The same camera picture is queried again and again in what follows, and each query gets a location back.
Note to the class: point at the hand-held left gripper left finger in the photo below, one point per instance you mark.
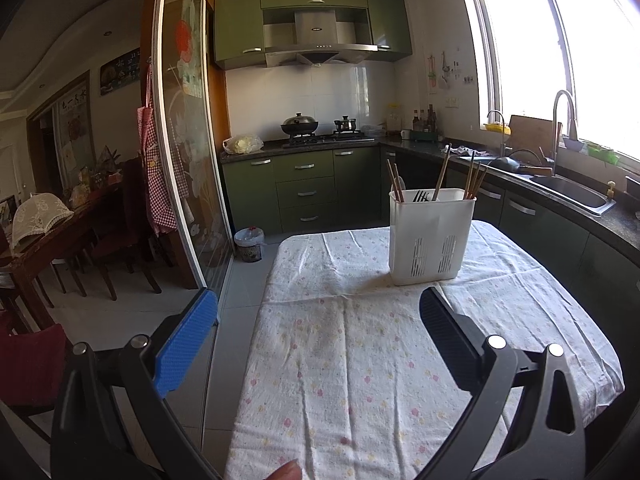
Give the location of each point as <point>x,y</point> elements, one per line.
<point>185,345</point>

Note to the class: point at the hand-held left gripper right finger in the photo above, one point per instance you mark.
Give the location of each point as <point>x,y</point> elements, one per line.
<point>450,340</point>

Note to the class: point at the white plastic utensil holder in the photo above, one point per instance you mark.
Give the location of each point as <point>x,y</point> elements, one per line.
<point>432,240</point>

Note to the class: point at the white plastic rice spoon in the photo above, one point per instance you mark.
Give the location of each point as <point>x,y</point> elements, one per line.
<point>400,186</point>

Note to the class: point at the person's left hand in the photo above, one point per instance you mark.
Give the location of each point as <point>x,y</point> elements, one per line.
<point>286,472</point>

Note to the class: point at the floral white tablecloth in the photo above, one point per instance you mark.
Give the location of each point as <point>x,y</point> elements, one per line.
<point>350,360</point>

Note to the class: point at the small trash bin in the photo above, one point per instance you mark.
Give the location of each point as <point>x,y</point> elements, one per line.
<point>249,246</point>

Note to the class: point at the dark wooden dining chair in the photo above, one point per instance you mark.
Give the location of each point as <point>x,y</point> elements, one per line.
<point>125,220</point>

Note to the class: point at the chair with red cushion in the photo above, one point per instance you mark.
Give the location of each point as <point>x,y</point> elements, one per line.
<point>30,370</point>

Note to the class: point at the dark wooden dining table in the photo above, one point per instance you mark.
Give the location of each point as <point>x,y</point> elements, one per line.
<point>55,255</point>

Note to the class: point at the bundle of wooden chopsticks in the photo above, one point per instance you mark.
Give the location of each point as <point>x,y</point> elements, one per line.
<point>442,170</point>

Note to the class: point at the sliding glass door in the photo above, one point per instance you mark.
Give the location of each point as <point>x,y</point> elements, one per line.
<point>195,160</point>

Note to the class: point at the red checked apron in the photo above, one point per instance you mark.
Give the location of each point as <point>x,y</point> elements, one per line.
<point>155,160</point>

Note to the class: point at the crumpled dish rag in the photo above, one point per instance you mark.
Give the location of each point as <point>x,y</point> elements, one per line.
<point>462,150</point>

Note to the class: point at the steel double sink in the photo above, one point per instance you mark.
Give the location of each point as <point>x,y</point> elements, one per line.
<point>570,190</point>

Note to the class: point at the white lace food cover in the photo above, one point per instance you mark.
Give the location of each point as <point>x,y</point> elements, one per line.
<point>40,217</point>

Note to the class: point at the potted plant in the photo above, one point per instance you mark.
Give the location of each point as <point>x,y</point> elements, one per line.
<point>112,160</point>

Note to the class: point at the green base cabinets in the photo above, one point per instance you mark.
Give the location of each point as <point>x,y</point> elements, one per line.
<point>305,185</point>

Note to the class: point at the green bottle tray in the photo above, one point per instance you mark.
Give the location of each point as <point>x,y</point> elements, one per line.
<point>425,136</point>

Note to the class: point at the dark stone countertop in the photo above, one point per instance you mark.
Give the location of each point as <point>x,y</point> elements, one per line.
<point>620,220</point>

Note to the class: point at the plastic bag with food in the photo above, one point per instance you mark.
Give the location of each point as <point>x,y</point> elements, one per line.
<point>243,144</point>

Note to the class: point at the small steel faucet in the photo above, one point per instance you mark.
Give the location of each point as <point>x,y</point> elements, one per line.
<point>504,132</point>

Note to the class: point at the yellow dish on windowsill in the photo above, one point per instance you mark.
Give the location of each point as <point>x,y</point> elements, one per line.
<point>497,128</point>

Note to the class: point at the small brass tap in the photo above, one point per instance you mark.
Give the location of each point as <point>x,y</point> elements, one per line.
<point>611,191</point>

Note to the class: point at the row of condiment bottles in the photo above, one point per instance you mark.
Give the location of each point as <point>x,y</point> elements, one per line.
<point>426,119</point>

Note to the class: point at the wooden cutting board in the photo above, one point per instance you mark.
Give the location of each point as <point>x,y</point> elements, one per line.
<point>532,132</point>

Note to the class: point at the clear plastic container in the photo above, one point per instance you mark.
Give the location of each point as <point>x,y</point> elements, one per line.
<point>372,130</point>

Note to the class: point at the yellow lidded jar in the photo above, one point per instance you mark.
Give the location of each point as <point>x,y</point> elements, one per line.
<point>394,117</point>

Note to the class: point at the purple plastic bowl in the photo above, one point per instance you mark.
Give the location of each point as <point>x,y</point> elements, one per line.
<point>574,144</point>

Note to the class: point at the gas stove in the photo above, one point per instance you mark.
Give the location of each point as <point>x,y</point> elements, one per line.
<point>330,139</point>

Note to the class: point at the printed door curtain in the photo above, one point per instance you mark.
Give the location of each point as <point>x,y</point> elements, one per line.
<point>75,135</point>

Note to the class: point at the steel cooking pot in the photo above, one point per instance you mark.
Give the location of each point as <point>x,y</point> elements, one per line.
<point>345,125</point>

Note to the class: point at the green plastic bowl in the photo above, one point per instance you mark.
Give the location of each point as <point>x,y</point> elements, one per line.
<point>602,154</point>

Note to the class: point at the black lidded wok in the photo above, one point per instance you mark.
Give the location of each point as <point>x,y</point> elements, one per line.
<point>299,125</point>

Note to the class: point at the tall curved steel faucet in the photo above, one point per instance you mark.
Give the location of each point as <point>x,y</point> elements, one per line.
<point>567,110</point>

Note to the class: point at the red paper door decoration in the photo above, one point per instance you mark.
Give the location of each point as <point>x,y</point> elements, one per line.
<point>183,42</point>

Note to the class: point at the kitchen window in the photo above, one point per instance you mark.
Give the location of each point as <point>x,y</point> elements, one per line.
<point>565,50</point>

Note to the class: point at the green upper cabinets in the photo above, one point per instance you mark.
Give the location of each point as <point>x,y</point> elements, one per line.
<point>237,25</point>

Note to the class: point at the steel range hood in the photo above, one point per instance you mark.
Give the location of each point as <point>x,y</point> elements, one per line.
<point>320,35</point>

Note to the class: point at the white wall outlet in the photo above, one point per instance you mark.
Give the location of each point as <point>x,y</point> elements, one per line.
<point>453,102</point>

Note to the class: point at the wall hanging with hooks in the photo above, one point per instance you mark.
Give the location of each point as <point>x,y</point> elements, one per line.
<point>442,72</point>

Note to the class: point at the dark wall calendar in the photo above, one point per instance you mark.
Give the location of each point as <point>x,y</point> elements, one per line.
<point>120,71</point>

